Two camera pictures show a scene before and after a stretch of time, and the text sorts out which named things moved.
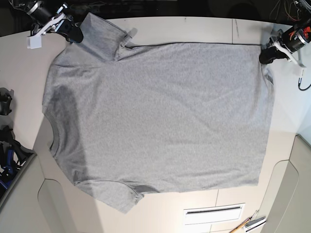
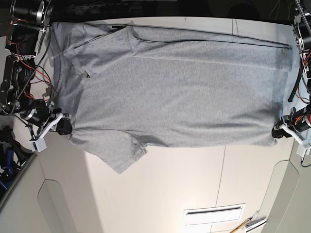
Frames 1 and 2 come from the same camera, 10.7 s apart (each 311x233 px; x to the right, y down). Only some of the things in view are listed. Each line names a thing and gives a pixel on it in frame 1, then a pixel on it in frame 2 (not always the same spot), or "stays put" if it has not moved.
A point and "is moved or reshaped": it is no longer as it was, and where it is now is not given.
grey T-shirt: (126, 119) is moved or reshaped
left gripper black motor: (294, 39) to (300, 119)
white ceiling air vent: (213, 214) stays put
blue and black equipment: (12, 157) stays put
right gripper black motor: (43, 20) to (39, 113)
